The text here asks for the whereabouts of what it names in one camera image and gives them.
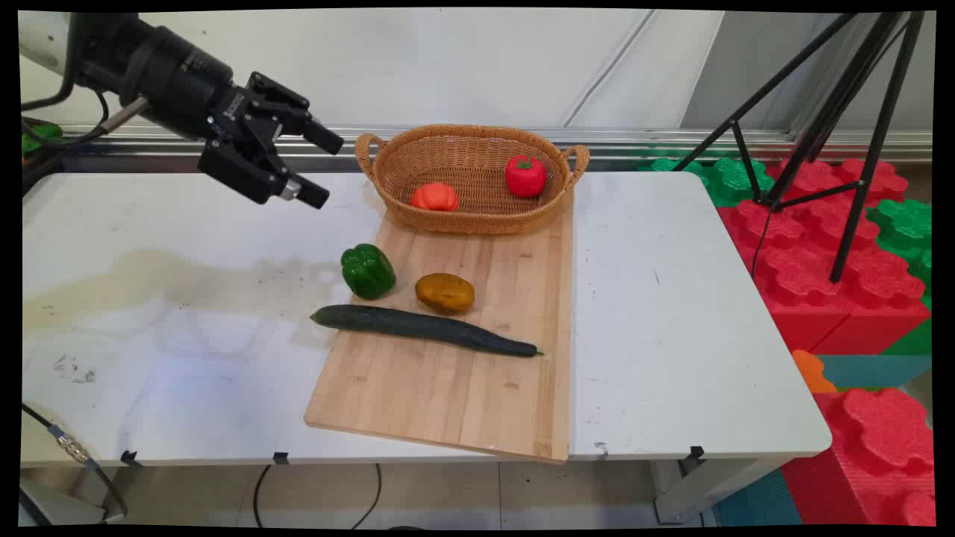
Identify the black camera tripod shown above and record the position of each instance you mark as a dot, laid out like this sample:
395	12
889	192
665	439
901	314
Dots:
843	112

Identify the orange-red toy tomato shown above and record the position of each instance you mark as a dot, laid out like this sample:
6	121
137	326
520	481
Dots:
434	197

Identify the grey table leg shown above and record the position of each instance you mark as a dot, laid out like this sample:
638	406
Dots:
694	492

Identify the teal foam block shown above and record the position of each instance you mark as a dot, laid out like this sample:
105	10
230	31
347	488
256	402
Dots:
873	371

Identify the dark green toy cucumber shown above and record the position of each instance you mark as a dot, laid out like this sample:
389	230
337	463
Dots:
425	328

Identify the wooden cutting board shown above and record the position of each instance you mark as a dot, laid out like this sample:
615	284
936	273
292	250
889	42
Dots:
462	388

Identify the green toy bell pepper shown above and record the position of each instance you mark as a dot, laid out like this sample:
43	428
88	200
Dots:
367	271

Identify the woven wicker basket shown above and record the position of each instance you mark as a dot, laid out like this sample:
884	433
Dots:
462	160

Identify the small green foam piece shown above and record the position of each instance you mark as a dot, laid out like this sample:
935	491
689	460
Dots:
41	136

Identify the black table edge clip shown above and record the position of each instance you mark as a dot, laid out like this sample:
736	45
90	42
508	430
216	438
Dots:
280	457
130	457
696	452

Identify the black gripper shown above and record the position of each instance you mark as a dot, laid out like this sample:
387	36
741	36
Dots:
186	82

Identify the aluminium wall rail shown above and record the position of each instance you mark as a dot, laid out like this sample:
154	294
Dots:
671	140

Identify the red toy bell pepper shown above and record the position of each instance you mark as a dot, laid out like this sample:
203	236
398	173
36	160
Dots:
525	177

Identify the green foam block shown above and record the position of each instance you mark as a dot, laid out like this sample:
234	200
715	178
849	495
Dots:
720	179
906	227

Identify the orange foam block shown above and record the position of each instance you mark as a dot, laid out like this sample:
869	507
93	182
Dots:
812	373

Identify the yellow-brown toy potato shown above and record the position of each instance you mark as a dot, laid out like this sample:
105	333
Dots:
445	292

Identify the teal floor mat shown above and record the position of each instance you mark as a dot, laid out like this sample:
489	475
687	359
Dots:
757	503

